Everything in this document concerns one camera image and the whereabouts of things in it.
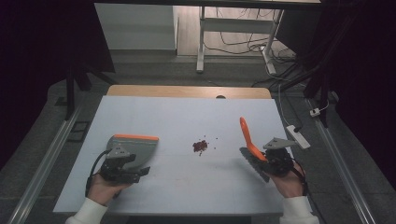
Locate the white table mat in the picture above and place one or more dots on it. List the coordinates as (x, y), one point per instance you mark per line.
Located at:
(186, 118)

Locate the small white adapter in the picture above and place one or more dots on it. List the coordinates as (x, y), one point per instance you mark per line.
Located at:
(315, 112)

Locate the white desk frame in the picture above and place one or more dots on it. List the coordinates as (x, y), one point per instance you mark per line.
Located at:
(236, 25)

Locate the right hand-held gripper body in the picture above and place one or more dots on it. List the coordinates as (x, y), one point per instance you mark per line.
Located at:
(280, 158)

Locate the dark curtain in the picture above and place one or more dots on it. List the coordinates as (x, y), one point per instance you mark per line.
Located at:
(367, 77)
(34, 62)

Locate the white cabinet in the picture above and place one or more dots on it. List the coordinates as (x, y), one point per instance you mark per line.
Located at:
(135, 26)

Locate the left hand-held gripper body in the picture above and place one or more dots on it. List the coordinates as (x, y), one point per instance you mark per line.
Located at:
(116, 169)

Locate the person's left hand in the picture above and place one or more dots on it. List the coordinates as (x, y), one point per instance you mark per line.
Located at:
(102, 191)

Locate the white power strip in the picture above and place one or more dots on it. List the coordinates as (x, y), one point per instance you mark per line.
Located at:
(298, 137)

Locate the grey dustpan with orange edge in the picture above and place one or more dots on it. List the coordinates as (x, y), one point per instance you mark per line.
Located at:
(140, 149)

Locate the pile of red crumbs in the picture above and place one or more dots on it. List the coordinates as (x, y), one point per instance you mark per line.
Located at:
(200, 145)

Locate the person's right hand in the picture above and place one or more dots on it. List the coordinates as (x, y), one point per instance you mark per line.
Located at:
(288, 185)

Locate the aluminium floor rail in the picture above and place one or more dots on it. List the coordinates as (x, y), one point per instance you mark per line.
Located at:
(46, 158)
(339, 161)

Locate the black metal stand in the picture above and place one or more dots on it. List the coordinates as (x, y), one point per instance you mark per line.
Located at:
(70, 90)
(323, 87)

